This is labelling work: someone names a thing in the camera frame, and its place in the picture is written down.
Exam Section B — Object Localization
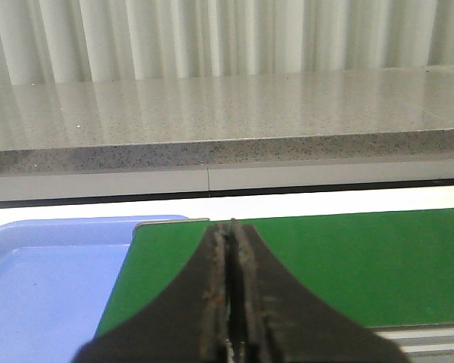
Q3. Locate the blue plastic tray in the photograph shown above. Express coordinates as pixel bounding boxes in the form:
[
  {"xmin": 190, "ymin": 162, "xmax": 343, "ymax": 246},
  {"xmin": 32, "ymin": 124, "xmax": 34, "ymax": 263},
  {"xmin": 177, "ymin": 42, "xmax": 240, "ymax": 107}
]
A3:
[{"xmin": 0, "ymin": 215, "xmax": 192, "ymax": 363}]

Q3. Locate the white pleated curtain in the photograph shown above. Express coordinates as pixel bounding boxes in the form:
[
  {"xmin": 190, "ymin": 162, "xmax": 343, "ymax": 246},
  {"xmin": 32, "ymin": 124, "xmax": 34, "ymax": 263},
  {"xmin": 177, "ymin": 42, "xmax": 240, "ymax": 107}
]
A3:
[{"xmin": 0, "ymin": 1, "xmax": 454, "ymax": 85}]

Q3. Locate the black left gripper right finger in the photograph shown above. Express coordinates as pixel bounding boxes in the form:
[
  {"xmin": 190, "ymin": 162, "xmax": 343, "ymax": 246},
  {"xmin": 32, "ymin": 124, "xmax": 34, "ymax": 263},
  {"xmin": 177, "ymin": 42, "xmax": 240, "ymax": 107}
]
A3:
[{"xmin": 230, "ymin": 222, "xmax": 409, "ymax": 362}]

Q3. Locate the green conveyor belt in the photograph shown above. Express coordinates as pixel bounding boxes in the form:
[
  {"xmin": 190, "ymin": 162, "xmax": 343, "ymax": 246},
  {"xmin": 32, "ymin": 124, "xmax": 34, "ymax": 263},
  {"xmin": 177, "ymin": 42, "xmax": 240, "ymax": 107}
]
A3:
[{"xmin": 98, "ymin": 208, "xmax": 454, "ymax": 334}]

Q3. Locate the aluminium conveyor frame rail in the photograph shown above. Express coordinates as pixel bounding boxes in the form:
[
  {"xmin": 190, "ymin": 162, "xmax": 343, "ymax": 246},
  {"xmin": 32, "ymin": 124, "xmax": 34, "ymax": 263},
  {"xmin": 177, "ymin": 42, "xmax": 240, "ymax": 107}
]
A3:
[{"xmin": 371, "ymin": 323, "xmax": 454, "ymax": 362}]

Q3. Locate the grey speckled stone counter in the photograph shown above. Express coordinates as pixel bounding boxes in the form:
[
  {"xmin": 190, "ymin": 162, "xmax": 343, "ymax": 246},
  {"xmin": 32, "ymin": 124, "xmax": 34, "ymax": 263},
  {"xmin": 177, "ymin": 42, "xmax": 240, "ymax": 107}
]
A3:
[{"xmin": 0, "ymin": 67, "xmax": 454, "ymax": 203}]

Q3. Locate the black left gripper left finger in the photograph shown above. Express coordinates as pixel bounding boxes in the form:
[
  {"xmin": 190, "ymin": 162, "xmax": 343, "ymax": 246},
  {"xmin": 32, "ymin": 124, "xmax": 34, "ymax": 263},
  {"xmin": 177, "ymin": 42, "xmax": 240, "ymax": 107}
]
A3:
[{"xmin": 73, "ymin": 225, "xmax": 229, "ymax": 362}]

